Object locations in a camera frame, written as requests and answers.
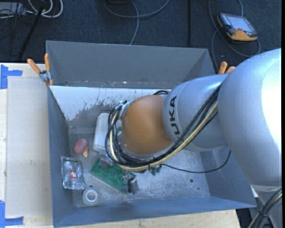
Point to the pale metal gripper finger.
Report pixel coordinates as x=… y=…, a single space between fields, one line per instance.
x=130 y=186
x=135 y=187

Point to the red toy fruit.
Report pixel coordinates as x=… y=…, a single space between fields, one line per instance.
x=80 y=146

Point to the green printed flat box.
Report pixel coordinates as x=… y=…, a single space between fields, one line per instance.
x=109 y=174

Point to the white plastic container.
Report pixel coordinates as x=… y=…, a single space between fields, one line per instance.
x=101 y=132

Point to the clear packet with red label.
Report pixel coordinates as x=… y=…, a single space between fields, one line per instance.
x=72 y=174

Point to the clear tape roll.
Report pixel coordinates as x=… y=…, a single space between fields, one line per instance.
x=91 y=196

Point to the grey metal bin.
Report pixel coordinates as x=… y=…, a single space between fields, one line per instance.
x=123 y=65

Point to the pale flat board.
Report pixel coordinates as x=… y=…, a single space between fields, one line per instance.
x=26 y=136

